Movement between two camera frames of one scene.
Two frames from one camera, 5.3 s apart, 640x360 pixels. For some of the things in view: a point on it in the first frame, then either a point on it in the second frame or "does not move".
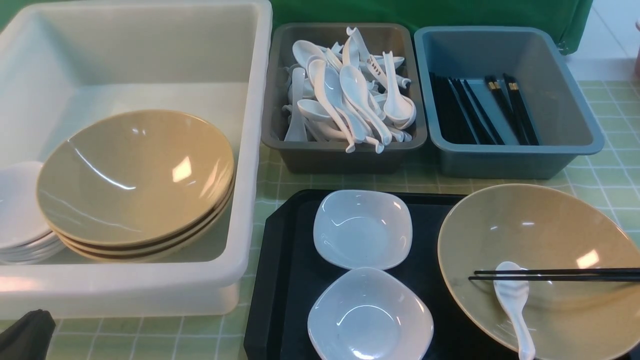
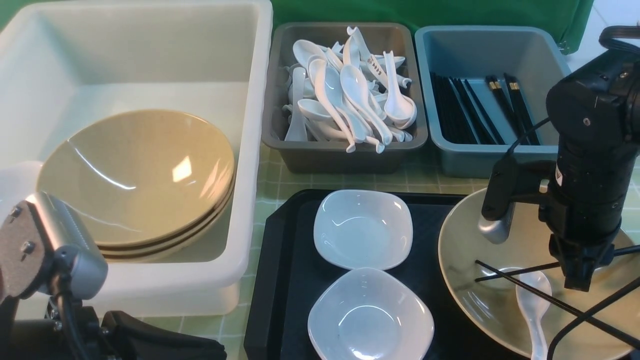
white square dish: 363,229 does not move
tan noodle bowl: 543,228 does not move
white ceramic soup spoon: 513,295 to 533,306
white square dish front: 369,313 does not move
